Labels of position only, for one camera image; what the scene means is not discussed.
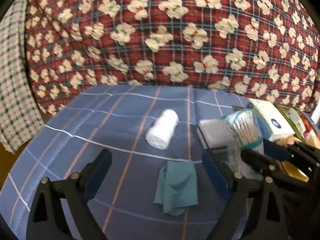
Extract cotton swab packet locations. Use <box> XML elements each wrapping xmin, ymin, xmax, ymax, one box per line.
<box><xmin>221</xmin><ymin>109</ymin><xmax>264</xmax><ymax>180</ymax></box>

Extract white sponge block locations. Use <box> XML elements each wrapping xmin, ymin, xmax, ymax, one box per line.
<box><xmin>197</xmin><ymin>119</ymin><xmax>234</xmax><ymax>149</ymax></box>

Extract white gauze roll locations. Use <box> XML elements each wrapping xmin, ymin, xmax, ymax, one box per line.
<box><xmin>145</xmin><ymin>109</ymin><xmax>179</xmax><ymax>150</ymax></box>

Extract teal cloth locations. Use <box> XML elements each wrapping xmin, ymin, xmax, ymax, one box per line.
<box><xmin>154</xmin><ymin>161</ymin><xmax>199</xmax><ymax>216</ymax></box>

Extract round gold tin pink lid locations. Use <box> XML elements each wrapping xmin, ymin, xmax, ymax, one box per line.
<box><xmin>277</xmin><ymin>136</ymin><xmax>309</xmax><ymax>182</ymax></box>

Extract tissue box green dots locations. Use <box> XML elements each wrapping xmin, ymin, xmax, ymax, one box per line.
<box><xmin>247</xmin><ymin>99</ymin><xmax>295</xmax><ymax>141</ymax></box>

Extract gold rectangular tin box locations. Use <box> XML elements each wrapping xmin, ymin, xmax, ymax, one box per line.
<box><xmin>276</xmin><ymin>105</ymin><xmax>319</xmax><ymax>149</ymax></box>

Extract blue plaid tablecloth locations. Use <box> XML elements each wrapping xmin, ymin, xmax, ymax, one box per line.
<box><xmin>1</xmin><ymin>85</ymin><xmax>248</xmax><ymax>239</ymax></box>

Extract beige green checked cloth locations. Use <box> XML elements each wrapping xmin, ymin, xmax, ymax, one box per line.
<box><xmin>1</xmin><ymin>0</ymin><xmax>44</xmax><ymax>154</ymax></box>

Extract red plaid bear quilt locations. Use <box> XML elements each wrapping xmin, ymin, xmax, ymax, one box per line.
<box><xmin>25</xmin><ymin>0</ymin><xmax>319</xmax><ymax>115</ymax></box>

